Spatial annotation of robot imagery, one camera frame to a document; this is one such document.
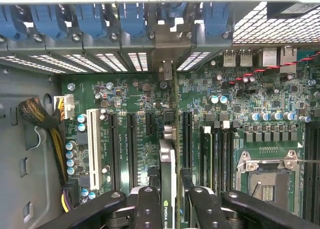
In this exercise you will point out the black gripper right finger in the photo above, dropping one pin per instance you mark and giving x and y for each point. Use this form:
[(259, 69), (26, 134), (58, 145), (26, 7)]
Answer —
[(207, 209)]

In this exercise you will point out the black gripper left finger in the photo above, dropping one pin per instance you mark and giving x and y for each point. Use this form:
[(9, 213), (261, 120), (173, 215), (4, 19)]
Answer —
[(147, 209)]

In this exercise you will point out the black RAM slot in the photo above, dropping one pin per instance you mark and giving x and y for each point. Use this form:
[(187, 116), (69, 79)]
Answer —
[(309, 176), (217, 159), (224, 159), (317, 176), (232, 159)]

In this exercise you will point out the long black expansion slot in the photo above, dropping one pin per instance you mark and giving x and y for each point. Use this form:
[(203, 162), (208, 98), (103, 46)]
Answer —
[(132, 151), (187, 139), (114, 151)]

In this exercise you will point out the CPU socket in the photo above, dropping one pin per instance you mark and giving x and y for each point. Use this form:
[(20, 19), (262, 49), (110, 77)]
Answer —
[(270, 189)]

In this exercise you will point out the white expansion slot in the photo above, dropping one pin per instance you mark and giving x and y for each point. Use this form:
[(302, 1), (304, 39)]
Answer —
[(93, 149)]

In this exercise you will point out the short black expansion slot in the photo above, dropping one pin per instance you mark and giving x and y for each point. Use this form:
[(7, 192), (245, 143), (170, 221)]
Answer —
[(150, 124)]

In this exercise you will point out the thin metal locking lever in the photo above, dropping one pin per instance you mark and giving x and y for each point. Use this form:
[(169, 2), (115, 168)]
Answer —
[(310, 161)]

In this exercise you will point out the green motherboard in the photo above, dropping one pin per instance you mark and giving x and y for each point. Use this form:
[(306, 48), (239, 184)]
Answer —
[(140, 89)]

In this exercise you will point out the white power connector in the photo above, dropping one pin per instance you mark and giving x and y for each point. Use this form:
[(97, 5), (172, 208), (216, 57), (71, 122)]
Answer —
[(66, 106)]

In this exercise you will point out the perforated metal slot cover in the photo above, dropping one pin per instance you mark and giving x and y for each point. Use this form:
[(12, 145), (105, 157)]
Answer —
[(137, 61), (57, 63), (85, 63), (32, 64), (193, 61), (112, 62)]

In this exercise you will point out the silver USB port block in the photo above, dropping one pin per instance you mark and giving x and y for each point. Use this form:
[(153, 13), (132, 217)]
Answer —
[(246, 57), (229, 57)]

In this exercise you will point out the open black PC case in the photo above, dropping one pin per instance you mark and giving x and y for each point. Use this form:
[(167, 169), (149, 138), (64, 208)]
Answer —
[(25, 101)]

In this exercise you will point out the wide silver port block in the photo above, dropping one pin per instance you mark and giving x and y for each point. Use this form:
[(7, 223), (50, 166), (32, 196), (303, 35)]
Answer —
[(271, 57)]

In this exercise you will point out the tall silver ethernet port block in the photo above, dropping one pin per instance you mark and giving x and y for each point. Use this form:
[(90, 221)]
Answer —
[(288, 59)]

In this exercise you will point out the blue slot retention clip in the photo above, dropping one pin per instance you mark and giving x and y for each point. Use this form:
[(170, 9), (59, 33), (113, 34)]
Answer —
[(91, 21), (132, 20), (47, 21), (216, 19), (176, 11), (10, 24)]

